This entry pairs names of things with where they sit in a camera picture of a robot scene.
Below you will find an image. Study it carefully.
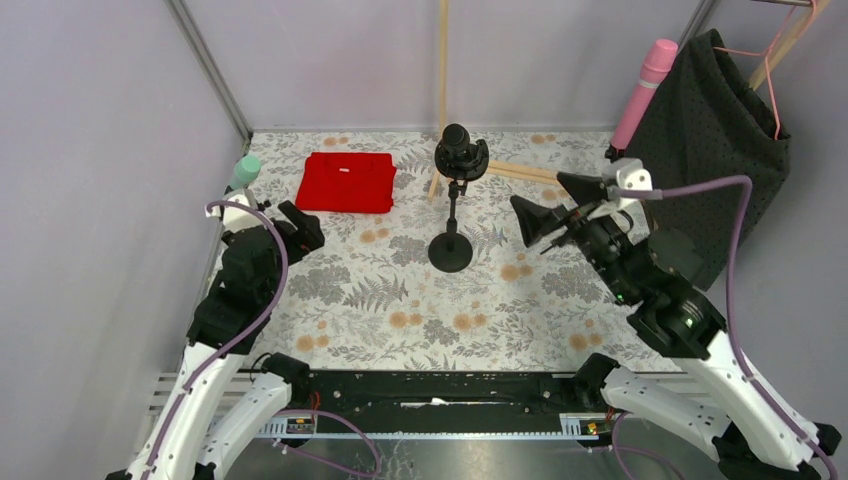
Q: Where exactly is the mint green microphone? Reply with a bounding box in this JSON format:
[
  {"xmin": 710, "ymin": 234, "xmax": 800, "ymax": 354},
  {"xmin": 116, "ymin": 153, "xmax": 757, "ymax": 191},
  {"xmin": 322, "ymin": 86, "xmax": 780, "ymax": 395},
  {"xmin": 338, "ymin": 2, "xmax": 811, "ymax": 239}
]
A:
[{"xmin": 227, "ymin": 154, "xmax": 262, "ymax": 191}]

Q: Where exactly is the black microphone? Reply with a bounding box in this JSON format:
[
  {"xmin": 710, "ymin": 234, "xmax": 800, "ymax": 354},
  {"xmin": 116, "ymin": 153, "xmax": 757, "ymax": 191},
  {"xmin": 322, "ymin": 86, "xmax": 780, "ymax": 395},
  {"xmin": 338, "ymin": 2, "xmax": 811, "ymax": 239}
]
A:
[{"xmin": 439, "ymin": 123, "xmax": 470, "ymax": 165}]

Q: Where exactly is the pink microphone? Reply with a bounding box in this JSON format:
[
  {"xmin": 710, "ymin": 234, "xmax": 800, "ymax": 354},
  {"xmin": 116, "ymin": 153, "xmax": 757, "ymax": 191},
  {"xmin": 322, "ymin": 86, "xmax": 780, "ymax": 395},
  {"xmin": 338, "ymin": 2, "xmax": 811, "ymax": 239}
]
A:
[{"xmin": 606, "ymin": 38, "xmax": 679, "ymax": 160}]

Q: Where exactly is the black tripod mic stand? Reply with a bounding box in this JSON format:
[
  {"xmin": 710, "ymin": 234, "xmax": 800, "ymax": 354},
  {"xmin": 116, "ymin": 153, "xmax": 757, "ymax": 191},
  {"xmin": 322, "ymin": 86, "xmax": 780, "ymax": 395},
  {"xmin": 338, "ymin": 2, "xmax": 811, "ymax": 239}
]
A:
[{"xmin": 542, "ymin": 145, "xmax": 633, "ymax": 253}]

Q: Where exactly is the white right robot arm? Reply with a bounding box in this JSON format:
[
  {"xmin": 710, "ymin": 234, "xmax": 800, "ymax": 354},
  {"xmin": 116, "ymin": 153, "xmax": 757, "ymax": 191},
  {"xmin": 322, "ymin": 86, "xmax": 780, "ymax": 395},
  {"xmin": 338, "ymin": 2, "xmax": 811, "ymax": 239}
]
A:
[{"xmin": 510, "ymin": 175, "xmax": 841, "ymax": 479}]

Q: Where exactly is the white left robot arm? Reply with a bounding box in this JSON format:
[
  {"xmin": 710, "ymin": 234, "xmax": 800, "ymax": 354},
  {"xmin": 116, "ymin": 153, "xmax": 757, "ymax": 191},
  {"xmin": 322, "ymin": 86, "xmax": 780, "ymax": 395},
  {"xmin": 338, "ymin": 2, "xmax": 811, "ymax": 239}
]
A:
[{"xmin": 109, "ymin": 198, "xmax": 325, "ymax": 479}]

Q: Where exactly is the red folded cloth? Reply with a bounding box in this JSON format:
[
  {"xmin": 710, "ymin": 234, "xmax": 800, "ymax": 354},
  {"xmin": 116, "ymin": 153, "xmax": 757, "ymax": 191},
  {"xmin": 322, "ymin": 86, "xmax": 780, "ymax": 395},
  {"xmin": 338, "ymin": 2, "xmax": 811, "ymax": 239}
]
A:
[{"xmin": 295, "ymin": 152, "xmax": 397, "ymax": 214}]

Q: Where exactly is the floral table mat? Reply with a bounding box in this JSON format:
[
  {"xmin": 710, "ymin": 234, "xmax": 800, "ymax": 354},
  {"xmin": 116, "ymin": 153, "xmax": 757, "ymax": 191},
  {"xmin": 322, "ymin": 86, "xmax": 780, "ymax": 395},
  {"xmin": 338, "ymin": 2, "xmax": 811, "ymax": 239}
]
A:
[{"xmin": 245, "ymin": 132, "xmax": 673, "ymax": 372}]

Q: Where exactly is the dark dotted hanging garment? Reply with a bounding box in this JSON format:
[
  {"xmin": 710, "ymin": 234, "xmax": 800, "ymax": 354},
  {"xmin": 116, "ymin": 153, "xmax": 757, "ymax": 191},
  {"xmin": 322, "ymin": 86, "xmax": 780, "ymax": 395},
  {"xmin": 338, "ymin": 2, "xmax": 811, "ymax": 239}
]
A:
[{"xmin": 626, "ymin": 29, "xmax": 791, "ymax": 290}]

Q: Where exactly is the pink clothes hanger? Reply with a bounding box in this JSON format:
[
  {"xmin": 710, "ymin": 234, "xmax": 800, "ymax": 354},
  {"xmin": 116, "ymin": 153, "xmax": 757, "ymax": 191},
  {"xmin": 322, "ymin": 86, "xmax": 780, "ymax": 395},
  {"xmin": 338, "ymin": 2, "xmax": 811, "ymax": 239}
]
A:
[{"xmin": 713, "ymin": 0, "xmax": 830, "ymax": 140}]

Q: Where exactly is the wooden clothes rack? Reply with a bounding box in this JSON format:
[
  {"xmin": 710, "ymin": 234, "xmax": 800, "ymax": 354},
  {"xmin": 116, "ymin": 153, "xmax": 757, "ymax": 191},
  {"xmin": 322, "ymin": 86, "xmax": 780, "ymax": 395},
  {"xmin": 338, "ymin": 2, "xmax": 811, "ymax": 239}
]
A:
[{"xmin": 426, "ymin": 0, "xmax": 833, "ymax": 248}]

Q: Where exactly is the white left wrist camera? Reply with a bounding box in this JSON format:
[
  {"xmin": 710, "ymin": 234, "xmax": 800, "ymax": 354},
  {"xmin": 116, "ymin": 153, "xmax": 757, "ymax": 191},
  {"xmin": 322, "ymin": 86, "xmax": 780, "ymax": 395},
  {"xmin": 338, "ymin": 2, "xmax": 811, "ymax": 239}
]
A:
[{"xmin": 219, "ymin": 188, "xmax": 262, "ymax": 233}]

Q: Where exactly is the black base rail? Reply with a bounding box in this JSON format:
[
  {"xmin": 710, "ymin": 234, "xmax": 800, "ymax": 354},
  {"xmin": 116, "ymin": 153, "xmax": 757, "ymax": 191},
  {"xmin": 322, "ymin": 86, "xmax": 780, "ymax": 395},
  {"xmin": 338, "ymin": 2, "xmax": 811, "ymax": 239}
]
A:
[{"xmin": 287, "ymin": 370, "xmax": 611, "ymax": 437}]

